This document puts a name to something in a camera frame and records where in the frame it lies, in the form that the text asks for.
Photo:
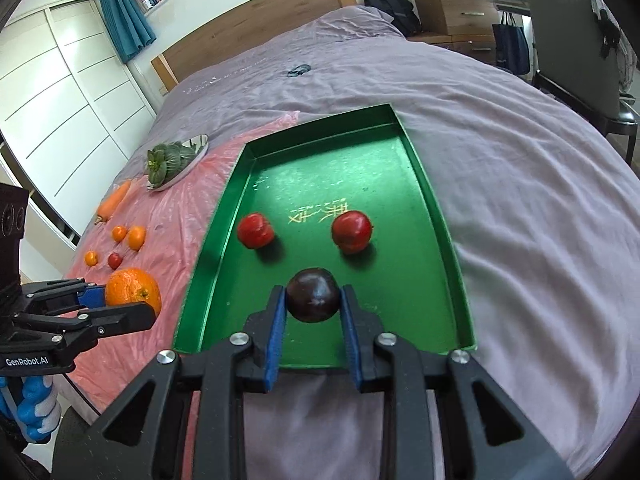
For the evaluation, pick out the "wooden headboard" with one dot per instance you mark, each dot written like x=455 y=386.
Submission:
x=242 y=28

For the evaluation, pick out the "orange carrot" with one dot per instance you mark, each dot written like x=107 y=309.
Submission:
x=108 y=206

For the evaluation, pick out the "large orange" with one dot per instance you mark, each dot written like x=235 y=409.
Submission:
x=128 y=286

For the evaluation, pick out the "purple bed cover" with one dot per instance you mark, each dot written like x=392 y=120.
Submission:
x=543 y=212

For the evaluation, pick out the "dark purple plum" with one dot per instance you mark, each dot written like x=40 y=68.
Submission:
x=312 y=295

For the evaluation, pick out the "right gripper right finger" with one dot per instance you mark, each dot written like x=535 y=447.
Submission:
x=441 y=408

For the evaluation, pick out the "blue gloved left hand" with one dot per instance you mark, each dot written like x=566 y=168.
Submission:
x=38 y=410

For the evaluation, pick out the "green rectangular tray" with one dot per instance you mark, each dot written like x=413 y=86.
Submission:
x=301 y=179

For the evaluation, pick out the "pink plastic sheet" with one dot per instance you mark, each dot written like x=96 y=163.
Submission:
x=176 y=221

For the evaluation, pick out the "wooden drawer cabinet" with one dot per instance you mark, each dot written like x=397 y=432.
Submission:
x=463 y=26

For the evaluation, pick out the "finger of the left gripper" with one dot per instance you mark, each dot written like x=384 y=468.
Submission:
x=92 y=296
x=117 y=320

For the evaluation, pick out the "red apple front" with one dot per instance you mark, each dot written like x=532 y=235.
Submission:
x=351 y=232

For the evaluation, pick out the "black camera module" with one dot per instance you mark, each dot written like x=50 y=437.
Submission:
x=13 y=214

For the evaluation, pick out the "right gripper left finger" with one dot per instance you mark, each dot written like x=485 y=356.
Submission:
x=142 y=433

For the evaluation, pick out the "black backpack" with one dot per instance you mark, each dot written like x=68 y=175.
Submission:
x=402 y=13

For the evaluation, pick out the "silver oval plate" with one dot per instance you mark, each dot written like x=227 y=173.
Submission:
x=201 y=143

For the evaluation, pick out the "small orange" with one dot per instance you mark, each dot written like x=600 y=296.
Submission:
x=91 y=258
x=136 y=237
x=119 y=233

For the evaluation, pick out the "grey office chair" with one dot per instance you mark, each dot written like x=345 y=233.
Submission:
x=577 y=63

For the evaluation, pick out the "small dark item on bed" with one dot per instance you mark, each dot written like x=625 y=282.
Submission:
x=299 y=71

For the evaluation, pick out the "green leafy vegetable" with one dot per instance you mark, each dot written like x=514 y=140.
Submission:
x=166 y=161

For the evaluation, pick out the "white wardrobe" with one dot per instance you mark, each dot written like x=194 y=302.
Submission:
x=71 y=112

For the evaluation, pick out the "dark blue tote bag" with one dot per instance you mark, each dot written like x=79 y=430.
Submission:
x=512 y=52

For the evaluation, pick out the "left teal curtain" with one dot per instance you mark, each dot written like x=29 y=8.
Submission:
x=128 y=28

